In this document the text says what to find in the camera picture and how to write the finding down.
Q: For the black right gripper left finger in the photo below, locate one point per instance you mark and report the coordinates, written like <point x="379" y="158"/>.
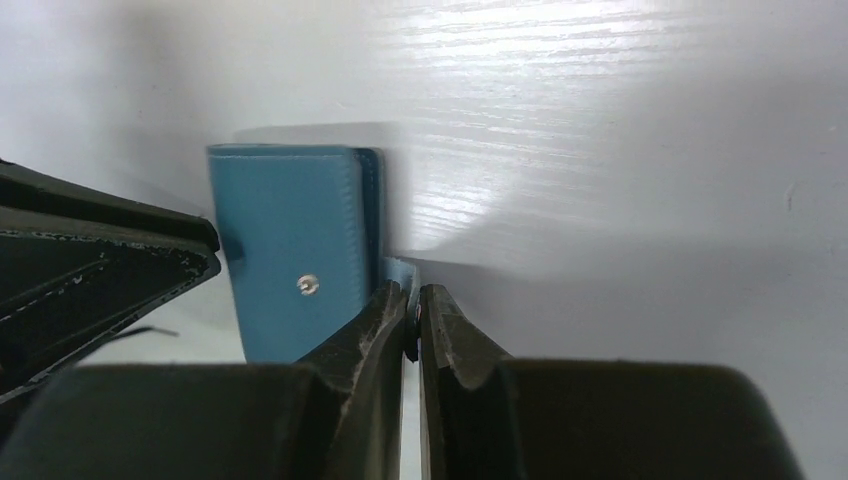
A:
<point x="205" y="421"/>

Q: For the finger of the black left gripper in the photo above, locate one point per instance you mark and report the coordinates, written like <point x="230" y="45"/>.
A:
<point x="79" y="265"/>

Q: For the blue leather card holder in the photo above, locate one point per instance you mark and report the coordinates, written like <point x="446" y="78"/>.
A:
<point x="303" y="230"/>

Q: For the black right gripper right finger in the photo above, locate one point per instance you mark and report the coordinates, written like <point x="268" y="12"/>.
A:
<point x="489" y="415"/>

